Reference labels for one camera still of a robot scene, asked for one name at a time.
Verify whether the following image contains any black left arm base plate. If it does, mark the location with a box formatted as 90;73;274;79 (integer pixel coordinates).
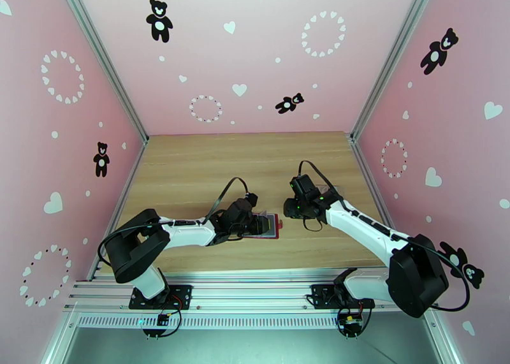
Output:
128;284;193;310

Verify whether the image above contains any perforated metal strip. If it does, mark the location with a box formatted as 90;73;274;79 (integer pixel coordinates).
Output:
75;314;429;330

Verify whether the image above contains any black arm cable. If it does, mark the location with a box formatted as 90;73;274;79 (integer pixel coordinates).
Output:
98;177;250;266
296;160;472;312

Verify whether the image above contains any red leather card holder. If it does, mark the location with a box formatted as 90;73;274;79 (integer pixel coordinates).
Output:
238;210;283;241

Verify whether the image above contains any clear acrylic card stand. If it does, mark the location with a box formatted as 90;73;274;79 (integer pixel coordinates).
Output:
317;182;342;197

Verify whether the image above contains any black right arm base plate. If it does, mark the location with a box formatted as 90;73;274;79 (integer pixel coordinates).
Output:
310;284;375;310

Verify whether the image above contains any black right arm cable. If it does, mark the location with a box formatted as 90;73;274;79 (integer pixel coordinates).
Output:
296;160;472;312

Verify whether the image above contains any aluminium frame post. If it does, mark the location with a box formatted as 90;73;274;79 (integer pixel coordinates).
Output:
350;0;449;141
54;0;149;145

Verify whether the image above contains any black teddy bear sticker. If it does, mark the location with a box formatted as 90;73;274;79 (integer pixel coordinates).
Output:
437;241;468;277
419;27;460;76
462;264;485;290
93;142;111;178

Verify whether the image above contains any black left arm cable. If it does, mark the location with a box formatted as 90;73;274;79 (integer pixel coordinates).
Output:
98;177;250;266

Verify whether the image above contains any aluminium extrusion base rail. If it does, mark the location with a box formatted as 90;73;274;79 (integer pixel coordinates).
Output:
63;269;441;314

